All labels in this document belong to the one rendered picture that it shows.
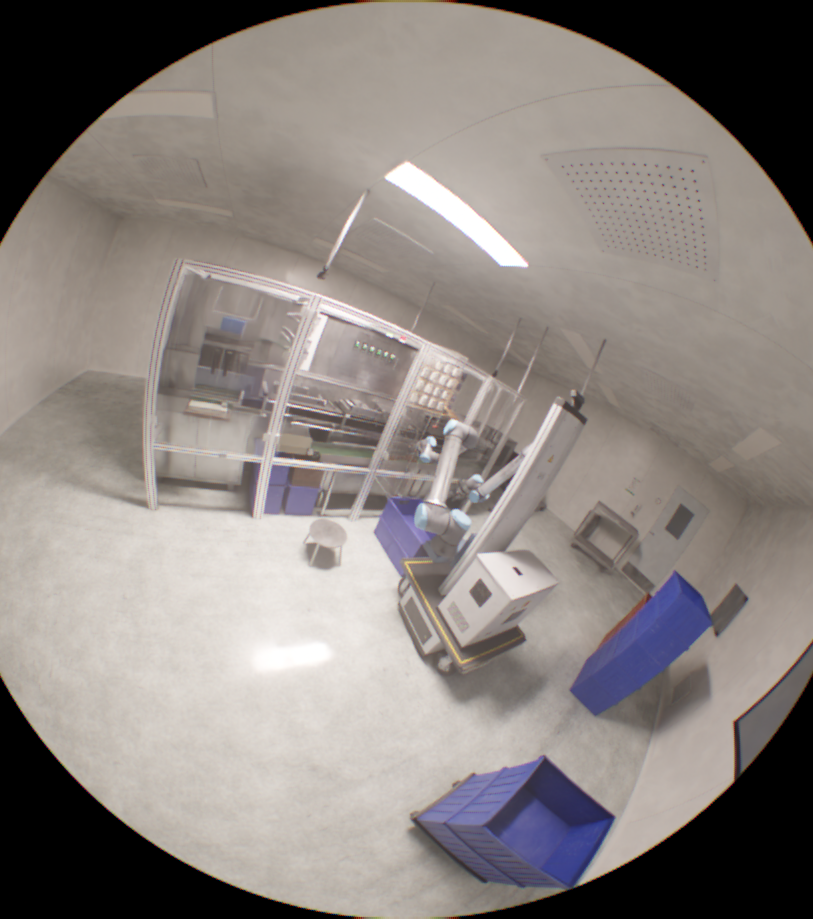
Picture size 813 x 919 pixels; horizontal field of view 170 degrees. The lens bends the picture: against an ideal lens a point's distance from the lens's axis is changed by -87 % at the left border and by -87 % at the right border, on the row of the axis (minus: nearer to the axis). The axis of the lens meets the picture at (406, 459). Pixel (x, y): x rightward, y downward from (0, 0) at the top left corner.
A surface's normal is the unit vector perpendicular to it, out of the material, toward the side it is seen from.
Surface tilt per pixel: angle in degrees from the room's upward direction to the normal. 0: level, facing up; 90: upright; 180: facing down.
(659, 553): 90
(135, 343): 90
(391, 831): 0
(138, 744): 0
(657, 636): 90
